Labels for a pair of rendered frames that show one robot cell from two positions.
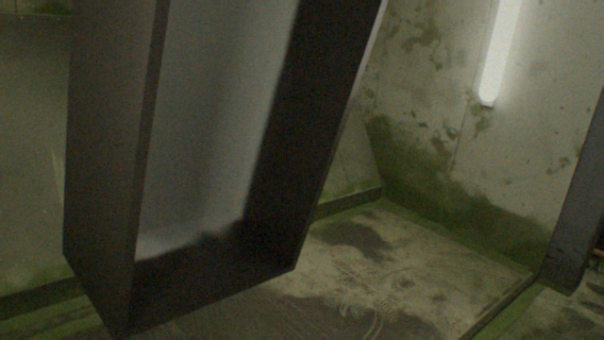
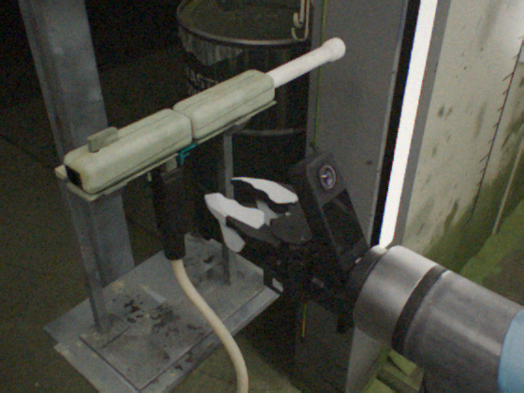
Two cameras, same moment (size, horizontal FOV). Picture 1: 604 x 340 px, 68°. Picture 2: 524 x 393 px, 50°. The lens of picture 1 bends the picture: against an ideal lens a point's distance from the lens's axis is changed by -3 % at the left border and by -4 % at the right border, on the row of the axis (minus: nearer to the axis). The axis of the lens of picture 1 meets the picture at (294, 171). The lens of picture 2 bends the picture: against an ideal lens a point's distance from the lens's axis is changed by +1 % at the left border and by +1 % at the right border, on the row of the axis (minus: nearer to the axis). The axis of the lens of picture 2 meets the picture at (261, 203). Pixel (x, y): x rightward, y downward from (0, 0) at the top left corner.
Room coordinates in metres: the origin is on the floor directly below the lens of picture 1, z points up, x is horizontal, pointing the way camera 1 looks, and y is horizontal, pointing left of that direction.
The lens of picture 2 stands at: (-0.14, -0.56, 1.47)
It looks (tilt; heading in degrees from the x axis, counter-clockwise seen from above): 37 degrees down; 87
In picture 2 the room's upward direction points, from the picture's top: straight up
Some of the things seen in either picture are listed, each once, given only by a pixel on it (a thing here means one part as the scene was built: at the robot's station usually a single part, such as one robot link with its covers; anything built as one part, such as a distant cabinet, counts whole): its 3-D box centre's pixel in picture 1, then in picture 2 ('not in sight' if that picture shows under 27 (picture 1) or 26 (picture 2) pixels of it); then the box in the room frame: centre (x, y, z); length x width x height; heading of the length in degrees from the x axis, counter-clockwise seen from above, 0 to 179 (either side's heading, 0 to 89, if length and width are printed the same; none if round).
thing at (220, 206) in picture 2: not in sight; (232, 228); (-0.14, -0.07, 1.07); 0.09 x 0.03 x 0.06; 145
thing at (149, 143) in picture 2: not in sight; (233, 150); (-0.14, 0.13, 1.05); 0.49 x 0.05 x 0.23; 46
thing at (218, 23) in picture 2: not in sight; (266, 14); (-0.04, 1.24, 0.86); 0.54 x 0.54 x 0.01
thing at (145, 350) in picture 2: not in sight; (166, 234); (-0.24, 0.06, 0.95); 0.26 x 0.15 x 0.32; 46
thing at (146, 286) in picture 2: not in sight; (168, 309); (-0.26, 0.07, 0.78); 0.31 x 0.23 x 0.01; 46
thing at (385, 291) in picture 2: not in sight; (396, 293); (0.01, -0.18, 1.07); 0.10 x 0.05 x 0.09; 46
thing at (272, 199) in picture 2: not in sight; (265, 206); (-0.11, -0.04, 1.07); 0.09 x 0.03 x 0.06; 127
